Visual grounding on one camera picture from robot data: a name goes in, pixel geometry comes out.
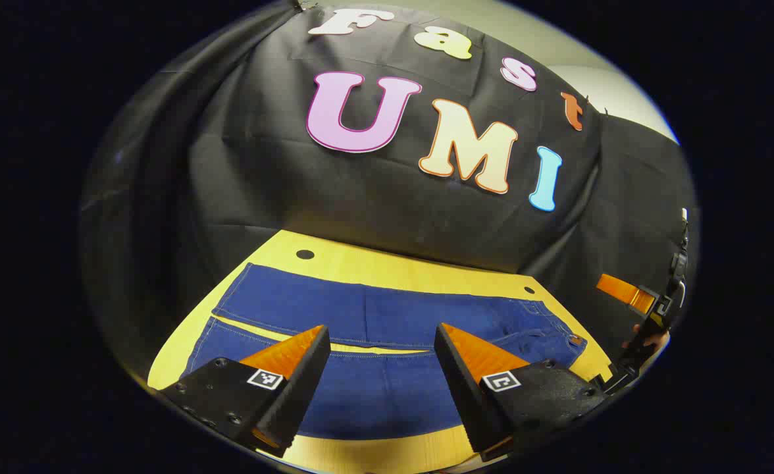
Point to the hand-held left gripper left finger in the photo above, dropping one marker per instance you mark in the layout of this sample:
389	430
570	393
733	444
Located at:
301	388

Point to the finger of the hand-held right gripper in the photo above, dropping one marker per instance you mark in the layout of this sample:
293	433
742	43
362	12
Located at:
624	293

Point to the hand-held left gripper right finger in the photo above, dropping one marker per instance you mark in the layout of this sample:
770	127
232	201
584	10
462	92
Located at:
459	388

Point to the blue denim jeans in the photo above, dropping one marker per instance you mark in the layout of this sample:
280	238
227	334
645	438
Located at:
387	309

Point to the black backdrop cloth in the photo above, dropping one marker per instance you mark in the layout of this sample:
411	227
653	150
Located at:
361	197

